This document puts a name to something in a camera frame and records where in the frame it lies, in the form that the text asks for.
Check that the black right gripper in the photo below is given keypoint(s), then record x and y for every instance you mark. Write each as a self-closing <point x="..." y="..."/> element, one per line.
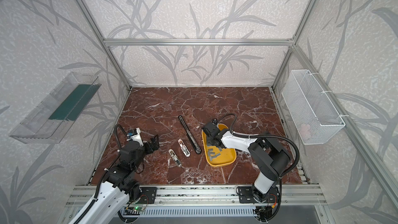
<point x="210" y="139"/>

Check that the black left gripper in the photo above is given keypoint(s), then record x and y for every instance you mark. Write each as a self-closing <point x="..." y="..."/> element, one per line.
<point x="149" y="144"/>

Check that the beige white stapler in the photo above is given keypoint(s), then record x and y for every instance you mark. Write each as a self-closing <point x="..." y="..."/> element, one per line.
<point x="175" y="158"/>

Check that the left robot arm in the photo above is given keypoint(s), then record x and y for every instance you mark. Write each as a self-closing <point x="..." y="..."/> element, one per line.
<point x="118" y="185"/>

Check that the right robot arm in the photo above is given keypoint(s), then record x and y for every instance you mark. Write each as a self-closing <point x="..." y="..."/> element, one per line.
<point x="275" y="156"/>

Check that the yellow plastic tray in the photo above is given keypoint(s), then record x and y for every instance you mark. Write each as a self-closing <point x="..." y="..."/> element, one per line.
<point x="218" y="157"/>

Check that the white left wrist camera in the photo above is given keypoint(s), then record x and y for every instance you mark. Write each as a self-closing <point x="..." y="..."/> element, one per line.
<point x="134" y="135"/>

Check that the white slotted cable duct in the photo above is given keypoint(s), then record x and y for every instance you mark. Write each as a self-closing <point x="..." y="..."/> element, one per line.
<point x="193" y="211"/>

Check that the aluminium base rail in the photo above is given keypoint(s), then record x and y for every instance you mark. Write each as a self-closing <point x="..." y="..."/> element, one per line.
<point x="226" y="195"/>

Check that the white wire wall basket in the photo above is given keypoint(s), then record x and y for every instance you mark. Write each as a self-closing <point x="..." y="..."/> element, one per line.
<point x="313" y="114"/>

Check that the clear plastic wall bin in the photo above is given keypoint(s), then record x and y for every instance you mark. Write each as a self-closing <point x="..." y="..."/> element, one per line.
<point x="49" y="122"/>

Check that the aluminium frame crossbar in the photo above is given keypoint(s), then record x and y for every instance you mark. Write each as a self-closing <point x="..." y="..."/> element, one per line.
<point x="198" y="42"/>

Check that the aluminium frame corner post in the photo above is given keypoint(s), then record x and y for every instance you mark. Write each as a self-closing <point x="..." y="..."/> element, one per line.
<point x="99" y="37"/>

